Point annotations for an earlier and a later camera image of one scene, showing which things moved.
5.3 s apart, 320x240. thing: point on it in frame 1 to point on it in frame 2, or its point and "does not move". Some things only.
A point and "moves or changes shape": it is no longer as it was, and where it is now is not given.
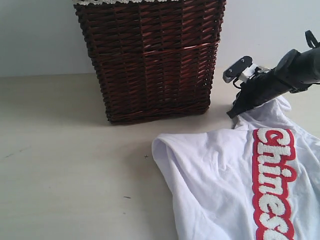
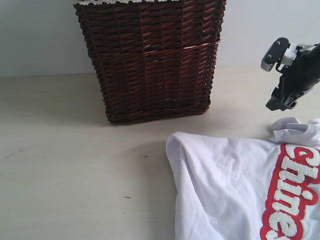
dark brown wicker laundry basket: (156, 61) does not move
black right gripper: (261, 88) to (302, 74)
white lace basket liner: (89, 2) does not move
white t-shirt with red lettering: (259, 180) moves or changes shape
